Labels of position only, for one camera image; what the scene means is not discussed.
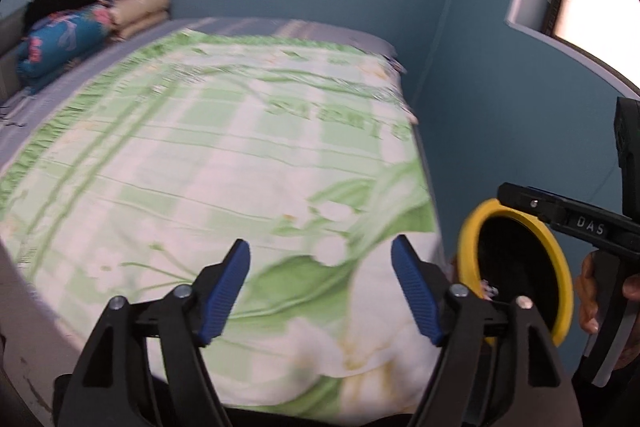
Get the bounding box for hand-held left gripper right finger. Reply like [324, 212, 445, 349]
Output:
[391, 234, 583, 427]

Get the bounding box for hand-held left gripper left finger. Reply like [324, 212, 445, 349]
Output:
[59, 238, 251, 427]

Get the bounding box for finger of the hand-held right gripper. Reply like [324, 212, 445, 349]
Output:
[496, 183, 640, 256]

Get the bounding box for yellow trash bin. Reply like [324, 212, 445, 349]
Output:
[457, 199, 574, 348]

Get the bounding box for person's right forearm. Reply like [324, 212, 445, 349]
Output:
[570, 357, 640, 427]

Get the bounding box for person's right hand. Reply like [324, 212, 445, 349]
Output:
[575, 252, 602, 336]

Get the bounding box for grey upholstered bed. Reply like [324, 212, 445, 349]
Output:
[0, 0, 451, 410]

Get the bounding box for grey striped bed sheet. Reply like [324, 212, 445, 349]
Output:
[0, 18, 417, 168]

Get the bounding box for beige pillows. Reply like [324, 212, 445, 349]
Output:
[109, 0, 172, 40]

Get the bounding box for blue floral folded quilt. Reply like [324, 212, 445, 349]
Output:
[16, 3, 114, 94]

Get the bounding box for black charging cable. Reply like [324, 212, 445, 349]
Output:
[0, 104, 27, 128]

